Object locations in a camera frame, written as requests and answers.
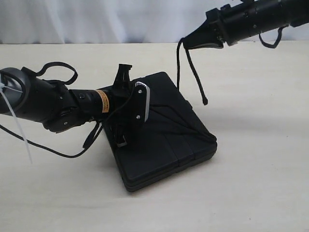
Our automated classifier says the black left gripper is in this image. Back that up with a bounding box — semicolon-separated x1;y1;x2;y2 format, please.
107;64;133;147

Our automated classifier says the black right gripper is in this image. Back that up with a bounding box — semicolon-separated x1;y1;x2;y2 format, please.
182;8;228;50

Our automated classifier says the black plastic carrying case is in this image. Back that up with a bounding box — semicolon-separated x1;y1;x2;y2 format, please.
104;72;217;192

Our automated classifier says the black braided rope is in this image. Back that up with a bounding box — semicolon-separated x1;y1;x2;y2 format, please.
149;40;217;145

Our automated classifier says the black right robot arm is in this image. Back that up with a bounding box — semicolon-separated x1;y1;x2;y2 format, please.
183;0;309;50

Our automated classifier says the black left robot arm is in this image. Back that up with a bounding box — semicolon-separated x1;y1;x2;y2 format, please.
0;62;136;149

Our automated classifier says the white zip tie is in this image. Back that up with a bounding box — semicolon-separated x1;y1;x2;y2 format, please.
0;71;33;164

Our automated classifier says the white backdrop curtain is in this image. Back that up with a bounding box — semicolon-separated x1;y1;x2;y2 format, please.
0;0;309;45

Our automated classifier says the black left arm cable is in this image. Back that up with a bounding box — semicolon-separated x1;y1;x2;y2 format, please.
0;61;136;159

